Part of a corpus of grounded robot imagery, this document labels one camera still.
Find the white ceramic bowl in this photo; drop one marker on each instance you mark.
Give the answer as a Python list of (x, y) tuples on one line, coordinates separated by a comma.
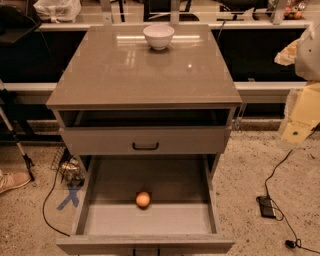
[(158, 36)]

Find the black drawer handle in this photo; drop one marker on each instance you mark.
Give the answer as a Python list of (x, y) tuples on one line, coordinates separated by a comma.
[(142, 147)]

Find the wire basket with items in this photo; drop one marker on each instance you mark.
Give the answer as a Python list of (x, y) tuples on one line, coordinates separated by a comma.
[(67, 166)]

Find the black power adapter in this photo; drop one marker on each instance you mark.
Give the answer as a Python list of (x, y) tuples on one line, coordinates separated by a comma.
[(266, 207)]

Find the fruits on background shelf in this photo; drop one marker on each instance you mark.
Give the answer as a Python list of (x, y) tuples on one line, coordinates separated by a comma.
[(294, 9)]

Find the grey drawer cabinet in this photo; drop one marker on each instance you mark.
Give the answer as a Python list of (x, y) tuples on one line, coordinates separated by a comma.
[(115, 79)]

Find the tripod leg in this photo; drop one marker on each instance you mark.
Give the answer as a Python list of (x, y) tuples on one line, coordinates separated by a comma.
[(27, 159)]

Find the beige shoe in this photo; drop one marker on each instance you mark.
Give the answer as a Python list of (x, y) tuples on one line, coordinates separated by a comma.
[(13, 180)]

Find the blue tape cross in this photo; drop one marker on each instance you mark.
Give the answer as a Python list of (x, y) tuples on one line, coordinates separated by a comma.
[(72, 197)]

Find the white plastic bag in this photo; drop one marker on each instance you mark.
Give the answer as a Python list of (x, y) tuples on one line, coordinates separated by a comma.
[(58, 11)]

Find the orange fruit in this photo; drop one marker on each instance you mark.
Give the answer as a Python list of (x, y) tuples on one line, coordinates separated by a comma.
[(143, 199)]

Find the open grey drawer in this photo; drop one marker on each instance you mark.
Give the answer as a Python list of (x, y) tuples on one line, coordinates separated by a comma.
[(180, 219)]

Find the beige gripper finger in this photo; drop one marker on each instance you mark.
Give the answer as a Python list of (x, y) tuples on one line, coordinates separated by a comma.
[(287, 56)]

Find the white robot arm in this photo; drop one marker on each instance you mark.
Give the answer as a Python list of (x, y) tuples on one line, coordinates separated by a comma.
[(304, 54)]

